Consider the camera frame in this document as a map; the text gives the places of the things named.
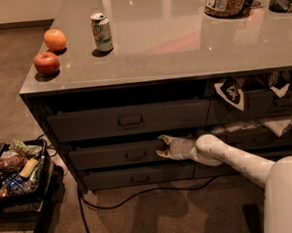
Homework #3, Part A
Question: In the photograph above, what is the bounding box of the green white soda can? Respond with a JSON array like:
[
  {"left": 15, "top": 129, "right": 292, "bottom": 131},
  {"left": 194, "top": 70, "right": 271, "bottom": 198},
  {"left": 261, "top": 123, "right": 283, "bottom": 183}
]
[{"left": 90, "top": 12, "right": 113, "bottom": 52}]

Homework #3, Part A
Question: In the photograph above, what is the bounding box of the grey cabinet with countertop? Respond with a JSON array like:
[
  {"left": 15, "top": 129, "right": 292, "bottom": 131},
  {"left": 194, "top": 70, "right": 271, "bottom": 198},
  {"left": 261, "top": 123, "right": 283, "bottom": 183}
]
[{"left": 20, "top": 0, "right": 292, "bottom": 191}]

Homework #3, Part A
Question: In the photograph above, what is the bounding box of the grey top right drawer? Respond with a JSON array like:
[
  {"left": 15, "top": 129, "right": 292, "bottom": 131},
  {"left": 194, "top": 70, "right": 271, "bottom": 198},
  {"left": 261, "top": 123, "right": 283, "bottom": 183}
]
[{"left": 206, "top": 90, "right": 292, "bottom": 125}]

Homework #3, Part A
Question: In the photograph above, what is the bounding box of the orange fruit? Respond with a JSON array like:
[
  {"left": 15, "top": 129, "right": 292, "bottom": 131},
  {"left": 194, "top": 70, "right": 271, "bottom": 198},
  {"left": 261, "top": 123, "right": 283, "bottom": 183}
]
[{"left": 44, "top": 29, "right": 67, "bottom": 52}]

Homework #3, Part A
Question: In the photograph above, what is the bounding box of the black tray of snacks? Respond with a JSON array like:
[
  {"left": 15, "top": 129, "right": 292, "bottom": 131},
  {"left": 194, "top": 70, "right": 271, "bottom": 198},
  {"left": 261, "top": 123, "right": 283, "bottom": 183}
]
[{"left": 0, "top": 139, "right": 50, "bottom": 206}]

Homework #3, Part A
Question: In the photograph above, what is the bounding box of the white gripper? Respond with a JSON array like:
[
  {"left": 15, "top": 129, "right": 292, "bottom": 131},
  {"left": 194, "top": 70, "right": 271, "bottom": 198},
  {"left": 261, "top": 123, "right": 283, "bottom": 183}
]
[{"left": 155, "top": 134, "right": 198, "bottom": 160}]

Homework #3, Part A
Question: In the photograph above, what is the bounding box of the red apple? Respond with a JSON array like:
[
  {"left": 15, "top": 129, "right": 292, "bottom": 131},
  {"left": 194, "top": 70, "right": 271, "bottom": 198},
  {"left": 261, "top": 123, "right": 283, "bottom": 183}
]
[{"left": 34, "top": 51, "right": 60, "bottom": 76}]

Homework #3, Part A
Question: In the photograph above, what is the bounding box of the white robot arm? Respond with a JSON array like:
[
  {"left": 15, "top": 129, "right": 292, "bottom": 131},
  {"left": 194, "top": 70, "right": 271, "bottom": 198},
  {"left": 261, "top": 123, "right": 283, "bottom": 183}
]
[{"left": 157, "top": 134, "right": 292, "bottom": 233}]

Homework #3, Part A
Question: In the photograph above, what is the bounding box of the black white snack bag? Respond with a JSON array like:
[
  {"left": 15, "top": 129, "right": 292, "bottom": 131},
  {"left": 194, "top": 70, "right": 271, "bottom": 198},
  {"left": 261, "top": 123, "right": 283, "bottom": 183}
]
[{"left": 214, "top": 77, "right": 245, "bottom": 111}]

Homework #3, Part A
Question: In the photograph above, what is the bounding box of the grey middle left drawer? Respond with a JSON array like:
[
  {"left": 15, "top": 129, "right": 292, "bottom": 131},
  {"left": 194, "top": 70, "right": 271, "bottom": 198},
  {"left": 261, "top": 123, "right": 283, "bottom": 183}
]
[{"left": 68, "top": 139, "right": 170, "bottom": 171}]

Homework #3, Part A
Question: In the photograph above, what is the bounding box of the grey bottom left drawer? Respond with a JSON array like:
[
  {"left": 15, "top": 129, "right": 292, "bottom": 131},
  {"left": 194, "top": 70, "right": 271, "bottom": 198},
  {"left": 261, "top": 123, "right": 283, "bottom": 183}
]
[{"left": 82, "top": 162, "right": 195, "bottom": 191}]

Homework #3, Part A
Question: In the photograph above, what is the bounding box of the white paper in drawer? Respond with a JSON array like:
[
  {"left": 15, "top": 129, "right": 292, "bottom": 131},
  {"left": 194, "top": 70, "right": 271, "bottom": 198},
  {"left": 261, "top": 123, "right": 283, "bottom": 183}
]
[{"left": 209, "top": 115, "right": 292, "bottom": 137}]

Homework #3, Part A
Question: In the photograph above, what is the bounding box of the grey top left drawer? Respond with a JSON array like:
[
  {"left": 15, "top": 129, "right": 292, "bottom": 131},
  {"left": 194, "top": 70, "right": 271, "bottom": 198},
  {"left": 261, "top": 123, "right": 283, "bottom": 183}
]
[{"left": 47, "top": 99, "right": 210, "bottom": 142}]

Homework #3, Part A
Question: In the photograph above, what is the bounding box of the grey bottom right drawer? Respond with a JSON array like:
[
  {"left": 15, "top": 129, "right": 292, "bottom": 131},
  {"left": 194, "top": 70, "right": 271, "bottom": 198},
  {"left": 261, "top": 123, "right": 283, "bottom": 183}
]
[{"left": 193, "top": 150, "right": 292, "bottom": 179}]

